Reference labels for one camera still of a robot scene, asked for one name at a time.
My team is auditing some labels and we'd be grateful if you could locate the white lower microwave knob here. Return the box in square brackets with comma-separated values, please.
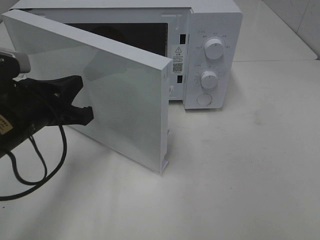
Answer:
[200, 70, 218, 89]

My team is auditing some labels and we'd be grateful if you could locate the white upper microwave knob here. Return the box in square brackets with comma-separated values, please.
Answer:
[203, 37, 225, 60]

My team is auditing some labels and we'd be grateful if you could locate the toy burger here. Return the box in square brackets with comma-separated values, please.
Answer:
[90, 25, 126, 43]

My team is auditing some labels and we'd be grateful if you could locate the white microwave oven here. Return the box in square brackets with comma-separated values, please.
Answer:
[8, 0, 243, 109]

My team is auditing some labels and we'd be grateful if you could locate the white warning label sticker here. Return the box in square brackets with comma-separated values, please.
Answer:
[171, 44, 185, 75]

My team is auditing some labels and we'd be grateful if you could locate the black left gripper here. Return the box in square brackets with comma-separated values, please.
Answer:
[9, 75, 94, 140]

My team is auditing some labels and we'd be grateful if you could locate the white microwave door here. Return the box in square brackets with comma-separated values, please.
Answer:
[2, 9, 170, 173]

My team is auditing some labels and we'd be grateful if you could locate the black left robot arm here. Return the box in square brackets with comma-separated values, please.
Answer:
[0, 75, 94, 156]

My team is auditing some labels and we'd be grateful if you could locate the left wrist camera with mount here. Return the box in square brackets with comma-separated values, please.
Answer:
[0, 47, 31, 79]

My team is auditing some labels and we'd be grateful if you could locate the round white door button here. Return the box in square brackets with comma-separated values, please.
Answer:
[196, 93, 212, 106]

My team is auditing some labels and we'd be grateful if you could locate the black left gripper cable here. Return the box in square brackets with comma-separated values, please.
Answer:
[0, 104, 68, 202]

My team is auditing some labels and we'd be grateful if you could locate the white microwave knob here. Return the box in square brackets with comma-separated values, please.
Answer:
[203, 37, 225, 60]
[200, 70, 218, 89]

